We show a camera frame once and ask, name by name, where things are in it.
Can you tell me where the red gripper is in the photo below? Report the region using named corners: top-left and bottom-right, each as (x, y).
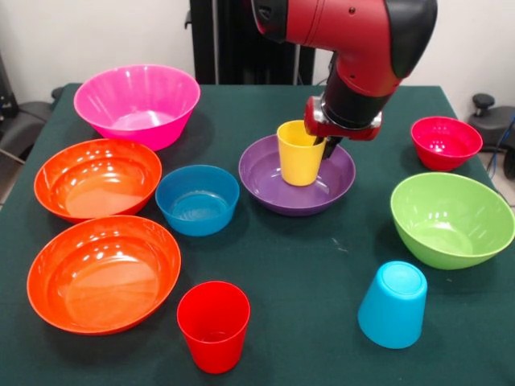
top-left (303, 96), bottom-right (383, 160)

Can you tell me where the yellow cup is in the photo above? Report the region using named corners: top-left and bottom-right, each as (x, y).
top-left (276, 119), bottom-right (328, 187)

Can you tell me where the purple bowl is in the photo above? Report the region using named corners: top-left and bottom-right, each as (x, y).
top-left (237, 133), bottom-right (357, 217)

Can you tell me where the small crimson bowl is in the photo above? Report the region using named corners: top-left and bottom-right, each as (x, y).
top-left (410, 116), bottom-right (484, 172)

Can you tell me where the blue bowl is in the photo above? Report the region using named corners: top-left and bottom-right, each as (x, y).
top-left (154, 164), bottom-right (241, 237)

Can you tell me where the green bowl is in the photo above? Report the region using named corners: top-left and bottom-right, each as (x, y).
top-left (389, 171), bottom-right (515, 271)

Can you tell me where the black caster leg with knob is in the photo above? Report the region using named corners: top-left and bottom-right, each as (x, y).
top-left (0, 86), bottom-right (65, 166)
top-left (468, 92), bottom-right (515, 180)

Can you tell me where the light blue cup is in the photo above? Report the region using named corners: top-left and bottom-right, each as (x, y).
top-left (357, 260), bottom-right (429, 350)

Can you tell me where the dark green tablecloth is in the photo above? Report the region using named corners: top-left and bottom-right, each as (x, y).
top-left (0, 83), bottom-right (515, 386)

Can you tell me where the large pink bowl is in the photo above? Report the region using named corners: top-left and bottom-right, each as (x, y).
top-left (72, 64), bottom-right (202, 152)

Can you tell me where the red cup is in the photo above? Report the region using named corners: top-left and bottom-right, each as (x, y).
top-left (176, 280), bottom-right (252, 375)

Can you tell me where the orange bowl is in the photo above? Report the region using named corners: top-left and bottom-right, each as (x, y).
top-left (33, 138), bottom-right (163, 224)
top-left (26, 215), bottom-right (183, 336)

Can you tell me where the blue cable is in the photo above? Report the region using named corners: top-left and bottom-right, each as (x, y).
top-left (486, 116), bottom-right (515, 178)

